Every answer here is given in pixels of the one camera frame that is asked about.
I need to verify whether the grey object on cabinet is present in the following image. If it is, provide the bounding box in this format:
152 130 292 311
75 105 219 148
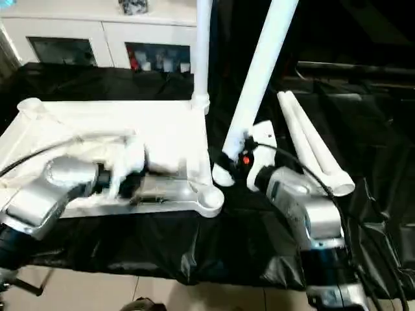
118 0 149 16

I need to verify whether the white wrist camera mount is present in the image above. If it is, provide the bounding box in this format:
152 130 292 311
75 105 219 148
244 119 277 192
108 134 147 199

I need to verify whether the white plastic table top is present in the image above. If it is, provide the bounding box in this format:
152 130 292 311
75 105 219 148
0 96 225 220

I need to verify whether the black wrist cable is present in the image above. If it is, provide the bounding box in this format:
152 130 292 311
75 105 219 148
254 144 410 311
0 129 134 178

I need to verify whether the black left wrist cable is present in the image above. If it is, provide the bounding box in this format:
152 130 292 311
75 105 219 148
0 129 134 178

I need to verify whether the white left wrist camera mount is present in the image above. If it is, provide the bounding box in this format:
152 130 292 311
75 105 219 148
108 134 147 199

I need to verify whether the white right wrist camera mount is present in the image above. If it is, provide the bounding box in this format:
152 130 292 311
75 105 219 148
244 119 277 192

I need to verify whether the black plastic mat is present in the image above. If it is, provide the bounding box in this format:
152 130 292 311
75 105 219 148
0 61 415 299

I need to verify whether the black folding table frame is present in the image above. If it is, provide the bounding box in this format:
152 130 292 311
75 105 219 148
12 267 51 298

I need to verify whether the white plastic table leg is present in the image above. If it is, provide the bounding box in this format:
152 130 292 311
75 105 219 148
212 0 301 187
277 91 338 185
191 0 215 114
283 90 356 198

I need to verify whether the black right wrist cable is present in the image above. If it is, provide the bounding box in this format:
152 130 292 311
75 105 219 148
254 144 410 311

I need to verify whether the white glass-door cabinet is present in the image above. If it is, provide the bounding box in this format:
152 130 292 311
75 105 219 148
0 0 198 71

